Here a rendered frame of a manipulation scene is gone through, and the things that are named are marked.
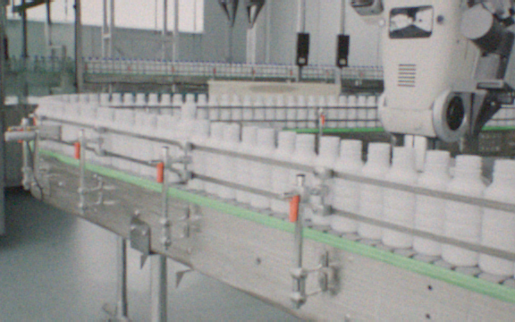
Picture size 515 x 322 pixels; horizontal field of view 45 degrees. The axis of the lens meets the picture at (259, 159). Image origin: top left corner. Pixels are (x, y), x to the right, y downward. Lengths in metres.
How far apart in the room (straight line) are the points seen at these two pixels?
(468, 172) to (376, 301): 0.27
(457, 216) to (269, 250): 0.43
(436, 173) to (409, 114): 0.76
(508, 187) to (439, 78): 0.81
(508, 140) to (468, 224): 3.04
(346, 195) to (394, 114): 0.71
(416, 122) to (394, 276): 0.78
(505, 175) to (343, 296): 0.36
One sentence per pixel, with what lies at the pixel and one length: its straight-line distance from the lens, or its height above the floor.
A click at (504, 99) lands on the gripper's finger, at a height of 1.25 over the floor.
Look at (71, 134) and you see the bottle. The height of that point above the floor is 1.07.
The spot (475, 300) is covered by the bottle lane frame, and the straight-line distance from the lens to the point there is 0.98.
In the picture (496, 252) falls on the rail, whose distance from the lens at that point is 0.96.
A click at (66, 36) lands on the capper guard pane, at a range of 6.74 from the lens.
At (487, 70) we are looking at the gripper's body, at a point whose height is 1.30.
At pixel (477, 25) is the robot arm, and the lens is 1.20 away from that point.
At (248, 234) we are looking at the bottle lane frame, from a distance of 1.31.
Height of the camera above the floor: 1.29
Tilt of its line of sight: 8 degrees down
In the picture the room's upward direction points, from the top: 1 degrees clockwise
